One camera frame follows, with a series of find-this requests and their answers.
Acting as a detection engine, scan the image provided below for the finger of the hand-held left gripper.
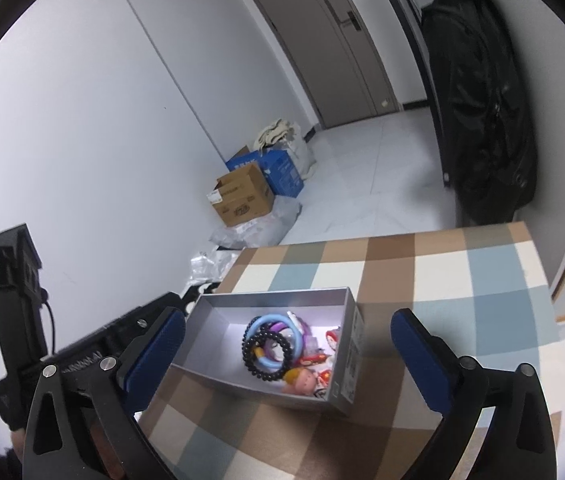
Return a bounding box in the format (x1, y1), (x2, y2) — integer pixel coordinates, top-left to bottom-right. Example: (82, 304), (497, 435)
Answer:
(127, 291), (196, 333)

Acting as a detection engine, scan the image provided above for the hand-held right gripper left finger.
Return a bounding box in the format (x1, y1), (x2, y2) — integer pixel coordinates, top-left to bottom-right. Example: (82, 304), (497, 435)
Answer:
(21, 305), (186, 480)

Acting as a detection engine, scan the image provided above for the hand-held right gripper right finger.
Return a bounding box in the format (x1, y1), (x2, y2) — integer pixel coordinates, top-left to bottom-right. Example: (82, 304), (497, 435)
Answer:
(391, 308), (558, 480)

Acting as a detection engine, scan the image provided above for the grey cardboard box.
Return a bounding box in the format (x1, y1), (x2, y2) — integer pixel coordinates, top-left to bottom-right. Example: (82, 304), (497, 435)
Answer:
(170, 286), (366, 417)

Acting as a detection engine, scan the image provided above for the person's left forearm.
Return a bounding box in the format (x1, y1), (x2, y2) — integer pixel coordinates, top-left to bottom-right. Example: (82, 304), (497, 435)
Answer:
(0, 427), (26, 480)

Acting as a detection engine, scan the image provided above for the black white patterned mat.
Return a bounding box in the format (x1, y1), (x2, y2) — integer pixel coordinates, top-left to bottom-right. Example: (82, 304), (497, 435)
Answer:
(182, 282), (220, 311)

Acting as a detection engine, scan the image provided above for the crumpled clear plastic wrap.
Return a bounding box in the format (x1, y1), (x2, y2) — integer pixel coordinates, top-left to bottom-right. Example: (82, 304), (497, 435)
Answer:
(190, 250), (240, 286)

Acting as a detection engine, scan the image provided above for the checked tablecloth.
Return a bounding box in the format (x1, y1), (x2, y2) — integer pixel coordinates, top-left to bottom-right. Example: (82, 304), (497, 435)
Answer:
(135, 221), (563, 480)

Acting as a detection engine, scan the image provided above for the small doll figure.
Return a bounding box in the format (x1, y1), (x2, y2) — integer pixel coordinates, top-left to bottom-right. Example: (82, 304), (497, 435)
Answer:
(282, 367), (321, 396)

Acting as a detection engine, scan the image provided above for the white plastic bag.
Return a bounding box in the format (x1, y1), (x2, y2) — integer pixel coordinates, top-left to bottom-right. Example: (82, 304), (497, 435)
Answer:
(210, 196), (302, 250)

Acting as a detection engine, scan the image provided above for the brown cardboard box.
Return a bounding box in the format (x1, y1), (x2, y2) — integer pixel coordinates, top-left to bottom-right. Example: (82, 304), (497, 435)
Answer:
(206, 162), (276, 227)

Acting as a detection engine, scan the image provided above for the blue cardboard box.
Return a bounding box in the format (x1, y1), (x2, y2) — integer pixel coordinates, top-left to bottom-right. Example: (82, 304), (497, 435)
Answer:
(226, 145), (305, 197)

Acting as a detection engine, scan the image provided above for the white cloth bag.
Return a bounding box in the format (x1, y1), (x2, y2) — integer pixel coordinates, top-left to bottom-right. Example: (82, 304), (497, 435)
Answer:
(252, 119), (316, 181)

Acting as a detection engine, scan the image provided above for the black hanging jacket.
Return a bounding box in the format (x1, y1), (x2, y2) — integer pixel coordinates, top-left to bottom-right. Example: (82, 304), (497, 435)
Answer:
(420, 0), (538, 228)

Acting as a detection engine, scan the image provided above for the grey door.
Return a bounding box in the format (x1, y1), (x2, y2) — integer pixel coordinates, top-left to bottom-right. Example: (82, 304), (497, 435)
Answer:
(240, 0), (398, 130)

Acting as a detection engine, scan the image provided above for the black coat rack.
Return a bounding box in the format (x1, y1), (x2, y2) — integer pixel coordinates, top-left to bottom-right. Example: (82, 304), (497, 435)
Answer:
(360, 0), (456, 188)

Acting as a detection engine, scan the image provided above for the black cable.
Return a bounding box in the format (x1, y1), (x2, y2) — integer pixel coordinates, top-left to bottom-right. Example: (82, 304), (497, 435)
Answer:
(40, 289), (56, 357)

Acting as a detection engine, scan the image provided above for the black beaded bracelet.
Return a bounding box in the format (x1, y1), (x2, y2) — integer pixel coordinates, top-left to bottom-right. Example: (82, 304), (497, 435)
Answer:
(241, 332), (297, 384)

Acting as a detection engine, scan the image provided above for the light blue bracelet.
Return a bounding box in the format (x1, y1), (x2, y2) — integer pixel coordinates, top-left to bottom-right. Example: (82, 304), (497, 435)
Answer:
(244, 313), (304, 372)

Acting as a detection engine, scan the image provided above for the pink plastic bracelet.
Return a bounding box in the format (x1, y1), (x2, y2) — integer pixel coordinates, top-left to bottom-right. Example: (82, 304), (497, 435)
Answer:
(282, 311), (316, 356)

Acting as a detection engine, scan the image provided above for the black door handle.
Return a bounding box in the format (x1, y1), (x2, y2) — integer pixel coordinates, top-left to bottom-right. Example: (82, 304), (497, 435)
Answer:
(335, 10), (363, 33)

